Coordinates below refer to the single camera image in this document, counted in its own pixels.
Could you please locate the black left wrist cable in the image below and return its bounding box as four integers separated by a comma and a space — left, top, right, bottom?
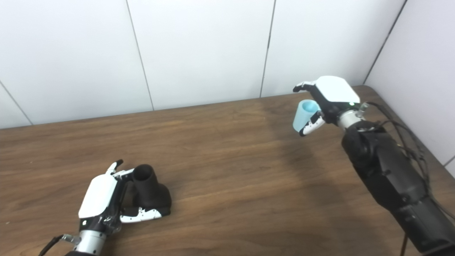
37, 234, 81, 256

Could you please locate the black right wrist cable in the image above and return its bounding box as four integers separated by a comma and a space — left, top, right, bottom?
359, 102, 455, 256

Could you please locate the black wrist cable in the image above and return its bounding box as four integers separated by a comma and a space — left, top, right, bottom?
359, 102, 455, 256
37, 234, 81, 256

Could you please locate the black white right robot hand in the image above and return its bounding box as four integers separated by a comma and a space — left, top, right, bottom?
293, 76, 360, 137

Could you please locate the light blue cylinder cup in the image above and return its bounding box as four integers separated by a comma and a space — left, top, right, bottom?
292, 100, 322, 132

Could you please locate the black funnel-shaped nozzle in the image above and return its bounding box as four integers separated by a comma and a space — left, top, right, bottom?
132, 164, 172, 217

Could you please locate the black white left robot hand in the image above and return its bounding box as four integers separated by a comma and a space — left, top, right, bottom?
78, 159, 164, 233

